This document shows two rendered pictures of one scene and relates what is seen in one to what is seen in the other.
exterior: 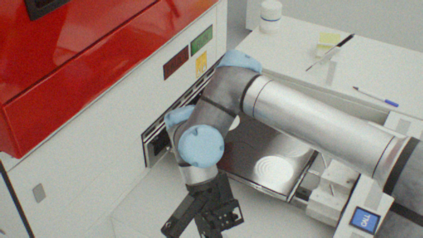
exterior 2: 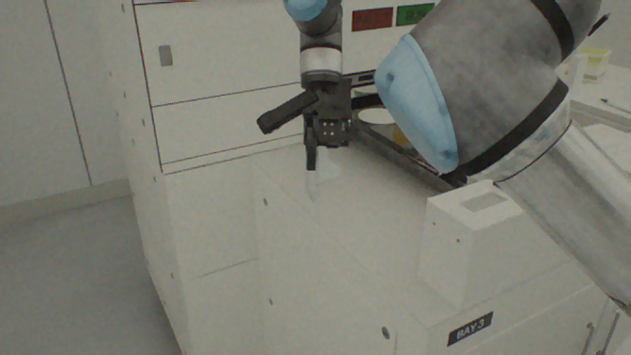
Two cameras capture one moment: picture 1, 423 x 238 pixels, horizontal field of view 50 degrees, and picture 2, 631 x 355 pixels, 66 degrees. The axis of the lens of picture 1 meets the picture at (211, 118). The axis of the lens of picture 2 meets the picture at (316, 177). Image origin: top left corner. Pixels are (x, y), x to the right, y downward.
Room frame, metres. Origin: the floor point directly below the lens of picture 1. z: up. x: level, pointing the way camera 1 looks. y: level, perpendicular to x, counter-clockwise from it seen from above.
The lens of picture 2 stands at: (-0.09, -0.38, 1.31)
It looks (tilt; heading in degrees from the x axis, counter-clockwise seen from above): 28 degrees down; 30
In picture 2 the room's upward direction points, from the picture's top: straight up
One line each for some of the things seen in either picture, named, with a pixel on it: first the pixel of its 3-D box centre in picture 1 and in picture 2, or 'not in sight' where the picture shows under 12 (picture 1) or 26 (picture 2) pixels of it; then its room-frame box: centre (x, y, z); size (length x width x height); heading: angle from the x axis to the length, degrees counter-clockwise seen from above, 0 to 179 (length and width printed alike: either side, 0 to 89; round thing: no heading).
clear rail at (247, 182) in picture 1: (224, 172); (382, 139); (0.80, -0.03, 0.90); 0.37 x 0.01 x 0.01; 59
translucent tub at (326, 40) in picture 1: (328, 46); (587, 64); (1.25, -0.37, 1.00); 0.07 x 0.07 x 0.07; 78
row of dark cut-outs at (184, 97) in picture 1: (187, 94); (385, 74); (1.05, 0.07, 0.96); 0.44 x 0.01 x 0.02; 149
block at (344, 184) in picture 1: (337, 181); not in sight; (0.77, -0.32, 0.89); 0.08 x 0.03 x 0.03; 59
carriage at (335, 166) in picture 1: (344, 170); not in sight; (0.84, -0.36, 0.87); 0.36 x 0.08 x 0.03; 149
